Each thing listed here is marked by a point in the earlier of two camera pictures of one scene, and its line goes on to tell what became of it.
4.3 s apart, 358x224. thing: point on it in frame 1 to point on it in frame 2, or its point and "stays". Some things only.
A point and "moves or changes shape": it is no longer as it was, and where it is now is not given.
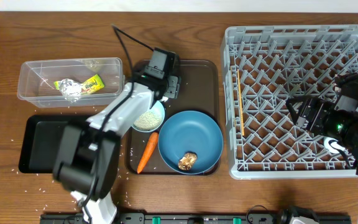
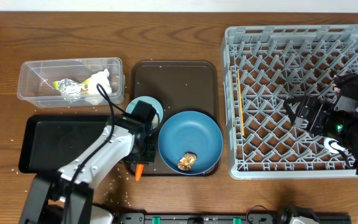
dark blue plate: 190,132 stays
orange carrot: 148,152 moves or changes shape
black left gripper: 174,93 to 151,160
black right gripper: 323,109 stays
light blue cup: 331,145 stays
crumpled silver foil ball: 71,89 stays
